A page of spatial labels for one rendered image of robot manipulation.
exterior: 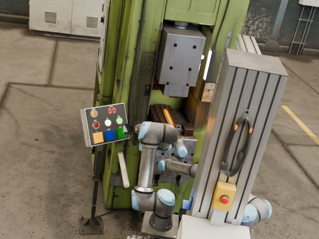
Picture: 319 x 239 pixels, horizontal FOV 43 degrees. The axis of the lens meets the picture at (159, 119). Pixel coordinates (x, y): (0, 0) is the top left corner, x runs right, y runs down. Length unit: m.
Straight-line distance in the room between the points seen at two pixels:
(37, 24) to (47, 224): 5.40
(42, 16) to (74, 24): 0.63
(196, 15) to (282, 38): 7.14
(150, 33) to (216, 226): 1.64
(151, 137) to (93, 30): 6.22
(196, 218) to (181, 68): 1.40
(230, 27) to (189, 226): 1.78
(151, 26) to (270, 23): 7.03
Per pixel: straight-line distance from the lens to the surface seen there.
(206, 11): 3.19
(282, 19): 10.06
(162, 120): 3.41
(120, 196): 3.83
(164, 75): 3.11
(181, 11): 3.13
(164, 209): 2.47
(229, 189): 1.92
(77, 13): 8.34
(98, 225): 3.73
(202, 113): 3.50
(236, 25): 3.31
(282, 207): 4.54
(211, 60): 3.28
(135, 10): 3.06
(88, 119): 2.97
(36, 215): 3.84
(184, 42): 3.05
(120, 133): 3.08
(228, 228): 2.07
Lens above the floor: 2.53
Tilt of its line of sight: 27 degrees down
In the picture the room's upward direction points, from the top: 10 degrees clockwise
